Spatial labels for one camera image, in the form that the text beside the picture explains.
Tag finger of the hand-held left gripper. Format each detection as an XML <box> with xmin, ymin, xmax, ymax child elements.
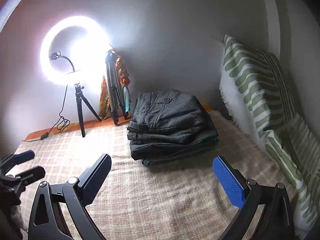
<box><xmin>7</xmin><ymin>165</ymin><xmax>46</xmax><ymax>193</ymax></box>
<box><xmin>0</xmin><ymin>150</ymin><xmax>35</xmax><ymax>174</ymax></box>

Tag folded grey tripod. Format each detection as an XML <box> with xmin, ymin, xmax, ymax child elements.
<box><xmin>104</xmin><ymin>47</ymin><xmax>130</xmax><ymax>126</ymax></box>

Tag small black tripod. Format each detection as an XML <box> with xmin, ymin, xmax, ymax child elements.
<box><xmin>74</xmin><ymin>82</ymin><xmax>103</xmax><ymax>138</ymax></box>

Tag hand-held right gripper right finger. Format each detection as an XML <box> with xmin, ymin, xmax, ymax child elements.
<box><xmin>212</xmin><ymin>156</ymin><xmax>296</xmax><ymax>240</ymax></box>

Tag dark grey folded pants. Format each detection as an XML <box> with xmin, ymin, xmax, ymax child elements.
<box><xmin>141</xmin><ymin>152</ymin><xmax>218</xmax><ymax>167</ymax></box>

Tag white ring light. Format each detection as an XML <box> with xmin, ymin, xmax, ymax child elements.
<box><xmin>40</xmin><ymin>15</ymin><xmax>113</xmax><ymax>80</ymax></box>

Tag person's left forearm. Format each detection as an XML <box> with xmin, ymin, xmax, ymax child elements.
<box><xmin>7</xmin><ymin>202</ymin><xmax>27</xmax><ymax>234</ymax></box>

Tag grey checked short pants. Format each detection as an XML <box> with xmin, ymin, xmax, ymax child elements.
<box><xmin>126</xmin><ymin>89</ymin><xmax>213</xmax><ymax>146</ymax></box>

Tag dark green folded pants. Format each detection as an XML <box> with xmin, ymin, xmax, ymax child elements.
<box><xmin>129</xmin><ymin>110</ymin><xmax>219</xmax><ymax>161</ymax></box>

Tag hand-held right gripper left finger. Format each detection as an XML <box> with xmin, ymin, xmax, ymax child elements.
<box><xmin>28</xmin><ymin>153</ymin><xmax>112</xmax><ymax>240</ymax></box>

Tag beige plaid blanket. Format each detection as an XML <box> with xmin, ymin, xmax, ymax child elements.
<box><xmin>9</xmin><ymin>110</ymin><xmax>302</xmax><ymax>240</ymax></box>

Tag light blue cloth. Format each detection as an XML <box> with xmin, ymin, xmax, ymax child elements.
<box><xmin>122</xmin><ymin>84</ymin><xmax>132</xmax><ymax>112</ymax></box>

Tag green striped white pillow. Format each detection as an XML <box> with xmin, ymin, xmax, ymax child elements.
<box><xmin>264</xmin><ymin>114</ymin><xmax>320</xmax><ymax>239</ymax></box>
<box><xmin>219</xmin><ymin>34</ymin><xmax>298</xmax><ymax>143</ymax></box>

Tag black gooseneck phone holder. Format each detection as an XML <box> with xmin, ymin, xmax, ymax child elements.
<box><xmin>48</xmin><ymin>51</ymin><xmax>77</xmax><ymax>73</ymax></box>

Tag black ring light cable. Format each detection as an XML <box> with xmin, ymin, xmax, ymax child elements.
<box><xmin>23</xmin><ymin>84</ymin><xmax>71</xmax><ymax>143</ymax></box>

